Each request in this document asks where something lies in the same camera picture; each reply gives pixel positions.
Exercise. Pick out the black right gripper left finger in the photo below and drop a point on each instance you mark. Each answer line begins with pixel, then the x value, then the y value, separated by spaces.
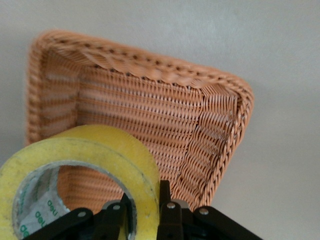
pixel 100 220

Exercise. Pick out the brown wicker basket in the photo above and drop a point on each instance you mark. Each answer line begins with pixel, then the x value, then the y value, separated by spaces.
pixel 150 120

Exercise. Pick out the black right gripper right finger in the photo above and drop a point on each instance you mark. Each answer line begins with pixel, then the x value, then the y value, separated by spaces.
pixel 180 222

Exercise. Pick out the yellow clear tape roll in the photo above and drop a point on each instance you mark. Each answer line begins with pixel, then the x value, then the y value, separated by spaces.
pixel 100 150

